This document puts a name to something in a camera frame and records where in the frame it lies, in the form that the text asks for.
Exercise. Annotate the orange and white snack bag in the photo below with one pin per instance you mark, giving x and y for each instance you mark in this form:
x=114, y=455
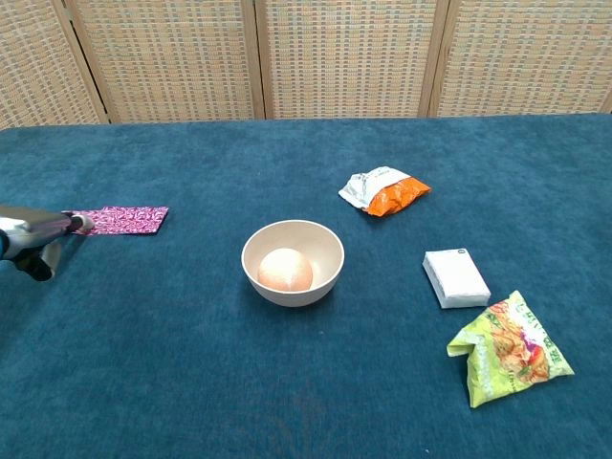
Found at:
x=392, y=196

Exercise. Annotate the blue carpet table cover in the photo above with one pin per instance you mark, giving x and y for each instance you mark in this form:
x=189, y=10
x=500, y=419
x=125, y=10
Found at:
x=191, y=358

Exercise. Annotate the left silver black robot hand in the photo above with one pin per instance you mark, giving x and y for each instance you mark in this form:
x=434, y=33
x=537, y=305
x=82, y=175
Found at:
x=33, y=225

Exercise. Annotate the white tissue pack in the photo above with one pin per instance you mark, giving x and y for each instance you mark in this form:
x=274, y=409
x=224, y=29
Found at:
x=456, y=277

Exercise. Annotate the woven bamboo folding screen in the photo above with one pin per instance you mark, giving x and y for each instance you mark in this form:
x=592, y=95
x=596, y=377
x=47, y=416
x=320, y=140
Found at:
x=344, y=57

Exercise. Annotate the pink patterned packet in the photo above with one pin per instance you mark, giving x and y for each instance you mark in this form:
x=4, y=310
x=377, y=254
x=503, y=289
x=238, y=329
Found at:
x=150, y=220
x=107, y=221

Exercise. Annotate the orange fruit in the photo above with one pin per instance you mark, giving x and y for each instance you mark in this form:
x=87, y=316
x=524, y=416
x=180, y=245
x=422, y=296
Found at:
x=285, y=270

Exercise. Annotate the beige round bowl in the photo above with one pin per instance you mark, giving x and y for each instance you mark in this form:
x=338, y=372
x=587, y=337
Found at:
x=291, y=234

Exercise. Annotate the green snack bag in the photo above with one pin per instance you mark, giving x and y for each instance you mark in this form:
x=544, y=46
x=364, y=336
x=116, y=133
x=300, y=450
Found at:
x=511, y=354

